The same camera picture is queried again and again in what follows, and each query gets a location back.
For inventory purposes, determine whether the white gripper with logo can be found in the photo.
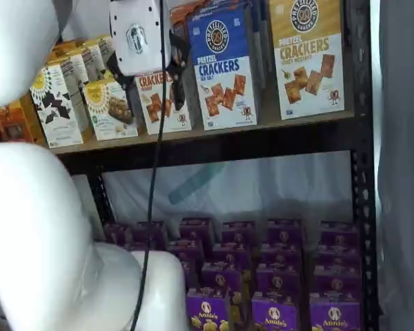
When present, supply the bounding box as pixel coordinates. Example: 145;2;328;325
106;0;190;112

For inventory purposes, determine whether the orange cheddar crackers box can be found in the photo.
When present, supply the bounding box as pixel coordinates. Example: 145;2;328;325
134;68;193;136
170;1;195;39

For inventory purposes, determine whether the Simple Mills sweet thins box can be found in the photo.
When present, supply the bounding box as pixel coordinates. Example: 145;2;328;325
63;44;104;83
84;34;117;70
47;53;92;143
30;63;85;148

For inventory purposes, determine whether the Simple Mills almond bars box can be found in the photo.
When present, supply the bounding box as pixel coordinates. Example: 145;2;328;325
81;77;139;141

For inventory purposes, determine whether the wooden shelf board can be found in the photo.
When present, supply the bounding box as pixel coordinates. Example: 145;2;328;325
50;112;355;154

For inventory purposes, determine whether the orange-brown snack box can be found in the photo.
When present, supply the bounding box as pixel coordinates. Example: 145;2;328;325
0;92;48;146

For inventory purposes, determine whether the yellow honey mustard crackers box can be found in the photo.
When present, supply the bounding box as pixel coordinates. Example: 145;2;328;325
268;0;346;121

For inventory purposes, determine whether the purple Annie's snack box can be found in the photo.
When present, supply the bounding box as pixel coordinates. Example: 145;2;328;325
319;220;360;246
266;218;303;246
201;263;243;297
186;294;230;331
211;242;251;265
250;299;299;331
221;220;257;245
178;217;215;243
104;223;136;246
313;264;362;303
316;243;362;267
180;261;201;291
133;220;167;250
166;239;205;263
309;301;362;331
256;266;303;301
260;243;303;269

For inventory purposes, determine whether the black metal shelf rack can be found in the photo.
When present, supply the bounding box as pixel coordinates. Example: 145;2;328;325
55;0;381;331

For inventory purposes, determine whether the white banner with teal logo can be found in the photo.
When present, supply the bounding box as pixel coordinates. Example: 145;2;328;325
70;148;353;227

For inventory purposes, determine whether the grey fabric curtain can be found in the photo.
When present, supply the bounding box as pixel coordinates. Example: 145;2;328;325
371;0;414;331

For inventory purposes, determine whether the black cable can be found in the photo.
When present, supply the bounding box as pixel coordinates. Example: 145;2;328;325
129;0;170;331

